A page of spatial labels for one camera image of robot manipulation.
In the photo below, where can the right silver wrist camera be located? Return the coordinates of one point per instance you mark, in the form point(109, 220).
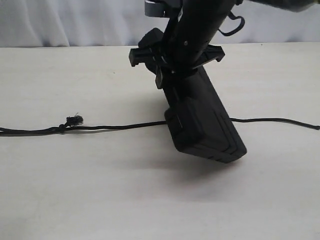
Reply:
point(162, 8)

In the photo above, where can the black plastic carrying case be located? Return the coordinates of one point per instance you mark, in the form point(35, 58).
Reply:
point(199, 123)

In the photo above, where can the white backdrop curtain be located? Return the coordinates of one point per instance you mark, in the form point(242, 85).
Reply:
point(69, 23)

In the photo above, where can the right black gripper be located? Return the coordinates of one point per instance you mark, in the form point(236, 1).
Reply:
point(160, 56)

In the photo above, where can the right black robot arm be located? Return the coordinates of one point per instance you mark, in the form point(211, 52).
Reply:
point(198, 21)

